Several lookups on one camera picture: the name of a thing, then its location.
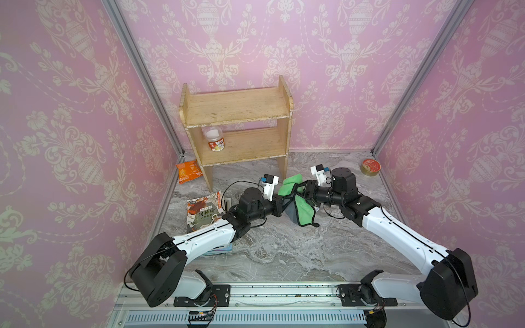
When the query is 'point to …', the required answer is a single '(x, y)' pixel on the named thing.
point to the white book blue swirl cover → (221, 250)
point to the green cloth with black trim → (305, 210)
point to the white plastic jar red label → (214, 136)
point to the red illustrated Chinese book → (204, 211)
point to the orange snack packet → (189, 171)
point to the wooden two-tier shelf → (238, 126)
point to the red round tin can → (370, 167)
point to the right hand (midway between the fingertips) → (292, 191)
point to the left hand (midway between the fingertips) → (293, 201)
